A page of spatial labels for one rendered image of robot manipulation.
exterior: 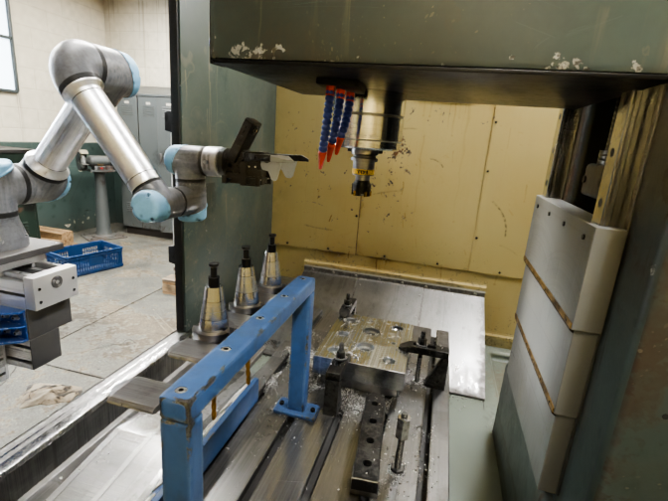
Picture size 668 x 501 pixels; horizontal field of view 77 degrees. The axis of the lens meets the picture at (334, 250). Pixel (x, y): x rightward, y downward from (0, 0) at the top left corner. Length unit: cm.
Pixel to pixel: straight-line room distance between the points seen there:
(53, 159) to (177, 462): 104
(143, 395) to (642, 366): 66
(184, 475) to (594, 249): 67
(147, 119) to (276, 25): 547
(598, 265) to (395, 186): 133
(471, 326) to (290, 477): 125
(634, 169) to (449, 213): 128
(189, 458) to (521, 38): 67
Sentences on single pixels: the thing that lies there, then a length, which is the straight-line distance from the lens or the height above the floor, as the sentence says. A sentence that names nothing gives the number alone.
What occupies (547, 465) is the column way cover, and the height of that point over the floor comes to 96.
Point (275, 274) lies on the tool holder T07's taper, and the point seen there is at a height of 125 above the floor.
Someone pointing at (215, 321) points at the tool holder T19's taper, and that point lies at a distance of 66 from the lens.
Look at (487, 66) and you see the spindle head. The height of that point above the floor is 163.
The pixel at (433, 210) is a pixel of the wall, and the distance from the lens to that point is 200.
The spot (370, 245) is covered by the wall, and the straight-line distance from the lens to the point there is 206.
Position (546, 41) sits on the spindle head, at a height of 166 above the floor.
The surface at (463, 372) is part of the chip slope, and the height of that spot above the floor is 67.
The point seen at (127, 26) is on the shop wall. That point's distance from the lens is 705.
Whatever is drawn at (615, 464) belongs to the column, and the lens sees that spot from 82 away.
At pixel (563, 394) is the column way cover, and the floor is 111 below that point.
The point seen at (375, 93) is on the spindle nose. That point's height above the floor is 161.
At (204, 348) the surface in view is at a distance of 64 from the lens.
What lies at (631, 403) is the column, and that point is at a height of 119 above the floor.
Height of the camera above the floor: 152
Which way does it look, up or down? 15 degrees down
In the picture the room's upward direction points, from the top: 4 degrees clockwise
